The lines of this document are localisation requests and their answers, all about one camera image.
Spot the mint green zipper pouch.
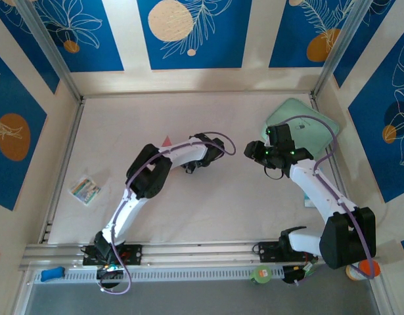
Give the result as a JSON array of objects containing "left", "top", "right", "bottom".
[{"left": 261, "top": 97, "right": 340, "bottom": 158}]

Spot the long blue white packet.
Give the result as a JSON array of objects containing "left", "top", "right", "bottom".
[{"left": 302, "top": 192, "right": 318, "bottom": 209}]

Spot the green tape roll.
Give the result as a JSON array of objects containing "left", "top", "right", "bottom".
[{"left": 250, "top": 264, "right": 273, "bottom": 285}]

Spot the colourful striped packet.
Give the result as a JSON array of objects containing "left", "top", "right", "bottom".
[{"left": 69, "top": 176, "right": 102, "bottom": 207}]

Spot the orange-capped bottle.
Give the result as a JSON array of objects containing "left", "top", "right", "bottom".
[{"left": 345, "top": 259, "right": 382, "bottom": 282}]

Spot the grey metal panel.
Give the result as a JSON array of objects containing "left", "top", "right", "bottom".
[{"left": 24, "top": 283, "right": 380, "bottom": 315}]

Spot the blue bone-shaped sponge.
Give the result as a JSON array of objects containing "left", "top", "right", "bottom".
[{"left": 40, "top": 267, "right": 65, "bottom": 283}]

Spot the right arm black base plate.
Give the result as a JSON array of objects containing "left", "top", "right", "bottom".
[{"left": 257, "top": 241, "right": 318, "bottom": 263}]

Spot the wide aluminium mounting rail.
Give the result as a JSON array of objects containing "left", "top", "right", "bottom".
[{"left": 19, "top": 241, "right": 380, "bottom": 272}]

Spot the aluminium frame post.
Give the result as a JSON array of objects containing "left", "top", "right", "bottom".
[
  {"left": 16, "top": 0, "right": 83, "bottom": 102},
  {"left": 311, "top": 0, "right": 375, "bottom": 96}
]

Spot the slotted grey cable duct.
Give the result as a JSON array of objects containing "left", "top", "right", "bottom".
[{"left": 34, "top": 265, "right": 284, "bottom": 285}]

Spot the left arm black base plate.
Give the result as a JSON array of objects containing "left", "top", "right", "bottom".
[{"left": 82, "top": 244, "right": 143, "bottom": 266}]

